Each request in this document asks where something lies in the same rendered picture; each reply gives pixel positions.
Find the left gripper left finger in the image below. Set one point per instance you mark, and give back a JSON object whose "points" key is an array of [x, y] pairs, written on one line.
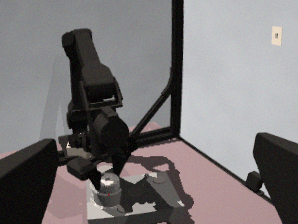
{"points": [[26, 182]]}

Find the dark grey and white toothed gear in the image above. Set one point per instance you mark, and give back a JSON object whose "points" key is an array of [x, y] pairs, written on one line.
{"points": [[109, 183]]}

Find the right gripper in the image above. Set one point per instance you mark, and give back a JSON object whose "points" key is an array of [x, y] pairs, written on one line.
{"points": [[84, 169]]}

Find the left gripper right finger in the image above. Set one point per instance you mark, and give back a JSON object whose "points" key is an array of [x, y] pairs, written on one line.
{"points": [[277, 162]]}

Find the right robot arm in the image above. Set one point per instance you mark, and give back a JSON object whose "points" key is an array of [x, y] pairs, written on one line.
{"points": [[98, 83]]}

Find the pale beige round disc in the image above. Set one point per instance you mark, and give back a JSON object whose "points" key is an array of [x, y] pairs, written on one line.
{"points": [[123, 208]]}

